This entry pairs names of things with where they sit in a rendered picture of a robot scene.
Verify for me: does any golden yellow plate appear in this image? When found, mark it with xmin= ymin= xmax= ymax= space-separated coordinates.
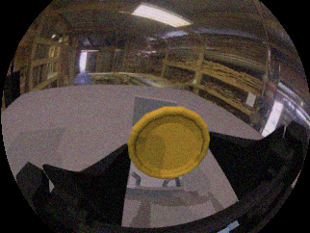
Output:
xmin=127 ymin=108 xmax=210 ymax=179

